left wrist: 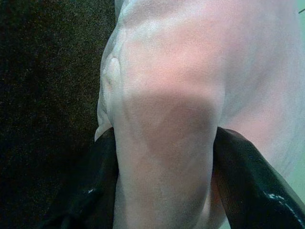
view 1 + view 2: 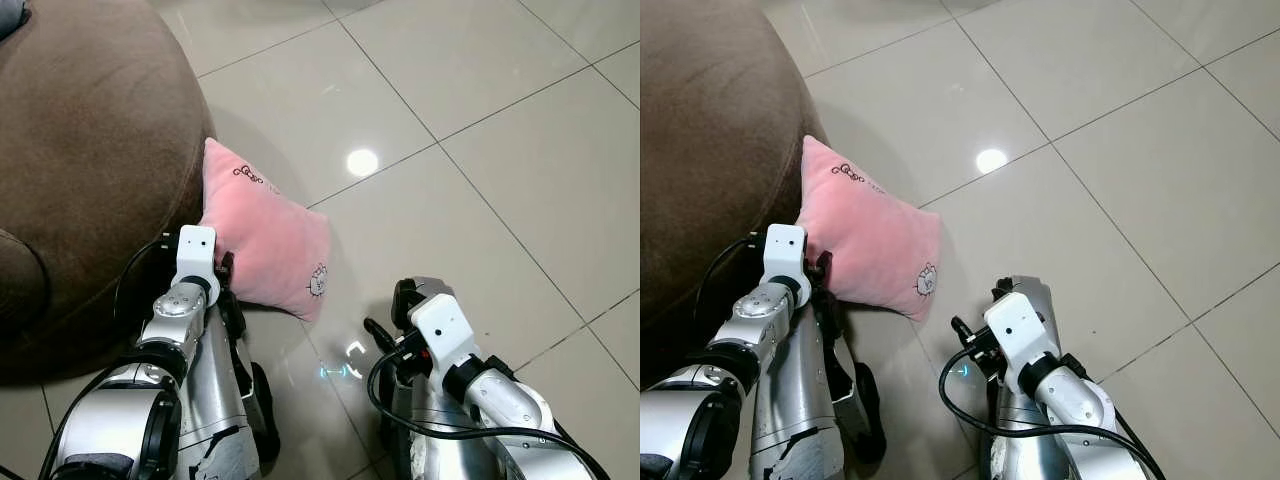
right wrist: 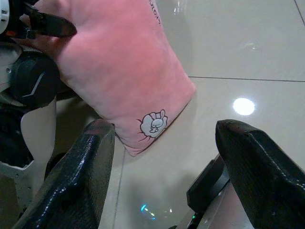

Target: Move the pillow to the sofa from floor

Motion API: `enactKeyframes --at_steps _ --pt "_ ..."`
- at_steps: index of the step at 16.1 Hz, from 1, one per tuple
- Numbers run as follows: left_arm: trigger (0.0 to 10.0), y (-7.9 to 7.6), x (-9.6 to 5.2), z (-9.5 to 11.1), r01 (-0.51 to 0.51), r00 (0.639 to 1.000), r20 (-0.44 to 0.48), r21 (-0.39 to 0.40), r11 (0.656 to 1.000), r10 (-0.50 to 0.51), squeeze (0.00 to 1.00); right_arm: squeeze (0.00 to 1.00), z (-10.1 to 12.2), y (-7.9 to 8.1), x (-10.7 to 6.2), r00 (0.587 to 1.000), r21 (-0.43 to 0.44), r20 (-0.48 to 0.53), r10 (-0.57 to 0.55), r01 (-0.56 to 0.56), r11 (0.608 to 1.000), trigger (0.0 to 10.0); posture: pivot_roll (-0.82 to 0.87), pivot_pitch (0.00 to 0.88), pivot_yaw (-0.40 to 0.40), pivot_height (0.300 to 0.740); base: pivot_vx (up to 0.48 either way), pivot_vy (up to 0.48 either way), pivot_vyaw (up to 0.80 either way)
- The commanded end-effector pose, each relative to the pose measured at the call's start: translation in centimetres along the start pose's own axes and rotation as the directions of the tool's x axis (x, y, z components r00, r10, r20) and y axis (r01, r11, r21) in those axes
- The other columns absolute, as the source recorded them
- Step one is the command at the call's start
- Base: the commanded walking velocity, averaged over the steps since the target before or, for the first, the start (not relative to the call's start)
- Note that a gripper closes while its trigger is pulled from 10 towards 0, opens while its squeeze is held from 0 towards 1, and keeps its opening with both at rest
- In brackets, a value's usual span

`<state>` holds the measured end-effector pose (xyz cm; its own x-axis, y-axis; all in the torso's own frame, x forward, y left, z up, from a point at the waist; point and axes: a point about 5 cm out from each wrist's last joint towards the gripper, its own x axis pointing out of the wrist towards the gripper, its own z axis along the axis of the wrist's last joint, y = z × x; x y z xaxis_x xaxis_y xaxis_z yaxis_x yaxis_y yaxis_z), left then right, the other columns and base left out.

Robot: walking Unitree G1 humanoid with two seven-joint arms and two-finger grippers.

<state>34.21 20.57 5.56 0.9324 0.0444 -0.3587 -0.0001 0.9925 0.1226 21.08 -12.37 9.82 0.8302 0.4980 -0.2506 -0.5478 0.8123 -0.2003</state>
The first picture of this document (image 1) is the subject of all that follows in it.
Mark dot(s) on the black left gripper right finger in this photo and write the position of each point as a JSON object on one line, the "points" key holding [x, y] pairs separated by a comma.
{"points": [[250, 181]]}

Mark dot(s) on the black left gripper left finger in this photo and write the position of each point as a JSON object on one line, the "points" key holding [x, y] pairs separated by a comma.
{"points": [[90, 190]]}

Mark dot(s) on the white pillow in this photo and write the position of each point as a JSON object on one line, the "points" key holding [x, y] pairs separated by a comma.
{"points": [[181, 95]]}

